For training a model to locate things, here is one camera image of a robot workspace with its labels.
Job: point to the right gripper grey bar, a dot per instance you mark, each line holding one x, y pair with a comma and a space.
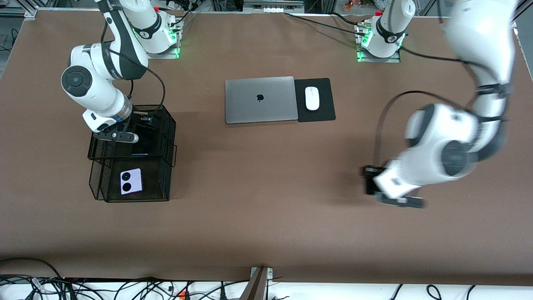
136, 121

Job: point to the left gripper grey bar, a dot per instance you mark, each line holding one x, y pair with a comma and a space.
369, 180

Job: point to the small black flip phone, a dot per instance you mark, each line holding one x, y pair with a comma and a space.
371, 185

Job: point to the long black slab phone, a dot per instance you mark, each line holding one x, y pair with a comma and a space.
141, 143

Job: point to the lilac flip phone round lenses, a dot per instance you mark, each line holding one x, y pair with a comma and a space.
137, 187

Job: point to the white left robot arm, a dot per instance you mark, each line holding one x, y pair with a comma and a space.
479, 37

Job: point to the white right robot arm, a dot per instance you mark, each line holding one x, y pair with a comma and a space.
87, 91

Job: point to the black two-tier mesh tray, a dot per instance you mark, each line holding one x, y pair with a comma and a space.
160, 183

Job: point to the black mouse pad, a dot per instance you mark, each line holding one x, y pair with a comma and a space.
325, 112

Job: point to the white computer mouse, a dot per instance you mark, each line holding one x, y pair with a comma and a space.
312, 98

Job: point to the silver closed laptop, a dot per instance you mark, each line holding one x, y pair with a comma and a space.
250, 108

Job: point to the white power strip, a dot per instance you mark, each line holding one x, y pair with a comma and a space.
272, 7

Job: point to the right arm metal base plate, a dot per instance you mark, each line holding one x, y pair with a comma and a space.
166, 55

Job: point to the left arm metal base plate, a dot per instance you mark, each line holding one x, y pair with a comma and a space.
374, 59

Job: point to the metal camera post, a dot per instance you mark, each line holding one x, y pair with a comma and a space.
256, 287

